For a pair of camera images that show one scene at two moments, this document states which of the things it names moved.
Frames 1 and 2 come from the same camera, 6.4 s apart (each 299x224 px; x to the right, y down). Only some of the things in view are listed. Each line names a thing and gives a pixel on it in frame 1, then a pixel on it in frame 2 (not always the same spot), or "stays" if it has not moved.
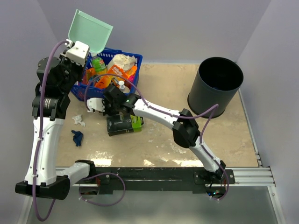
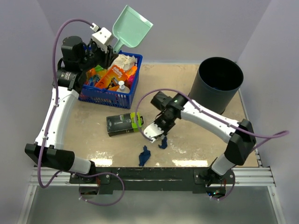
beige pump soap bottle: (124, 88) stays
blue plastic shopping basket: (82, 91) stays
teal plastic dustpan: (89, 31) to (130, 28)
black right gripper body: (110, 108) to (166, 122)
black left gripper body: (74, 71) to (97, 56)
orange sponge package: (131, 72) stays
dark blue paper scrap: (77, 137) to (144, 156)
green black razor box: (124, 123) stays
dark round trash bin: (217, 81) stays
